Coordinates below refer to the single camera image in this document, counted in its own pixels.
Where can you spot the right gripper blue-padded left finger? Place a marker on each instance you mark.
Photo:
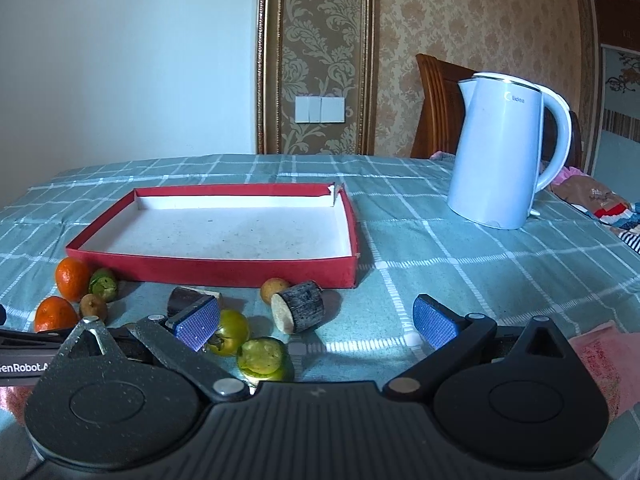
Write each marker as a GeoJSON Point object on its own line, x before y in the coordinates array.
{"type": "Point", "coordinates": [176, 341]}

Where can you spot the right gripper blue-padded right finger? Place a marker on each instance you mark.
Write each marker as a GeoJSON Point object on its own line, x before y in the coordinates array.
{"type": "Point", "coordinates": [457, 341]}

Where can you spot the large orange tangerine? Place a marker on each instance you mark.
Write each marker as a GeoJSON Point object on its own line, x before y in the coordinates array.
{"type": "Point", "coordinates": [54, 313]}

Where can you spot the green cucumber chunk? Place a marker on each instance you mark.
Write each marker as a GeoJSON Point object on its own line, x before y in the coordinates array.
{"type": "Point", "coordinates": [104, 284]}
{"type": "Point", "coordinates": [265, 359]}

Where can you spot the brown longan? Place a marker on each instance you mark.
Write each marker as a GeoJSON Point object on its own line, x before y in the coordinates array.
{"type": "Point", "coordinates": [92, 305]}

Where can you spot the small orange tangerine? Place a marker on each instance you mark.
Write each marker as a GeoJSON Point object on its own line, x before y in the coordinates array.
{"type": "Point", "coordinates": [72, 278]}

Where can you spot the red shallow cardboard tray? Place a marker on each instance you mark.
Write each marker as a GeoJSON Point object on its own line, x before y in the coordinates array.
{"type": "Point", "coordinates": [226, 235]}

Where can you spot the white electric kettle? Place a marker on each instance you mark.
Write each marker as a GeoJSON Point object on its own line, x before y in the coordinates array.
{"type": "Point", "coordinates": [515, 139]}

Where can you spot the colourful folded clothes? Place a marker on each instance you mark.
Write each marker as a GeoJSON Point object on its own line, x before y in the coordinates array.
{"type": "Point", "coordinates": [600, 203]}

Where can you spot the white wall switch panel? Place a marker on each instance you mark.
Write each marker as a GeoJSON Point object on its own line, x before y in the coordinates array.
{"type": "Point", "coordinates": [319, 110]}

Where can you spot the gold picture frame moulding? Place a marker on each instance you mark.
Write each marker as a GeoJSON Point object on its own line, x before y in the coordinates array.
{"type": "Point", "coordinates": [324, 48]}

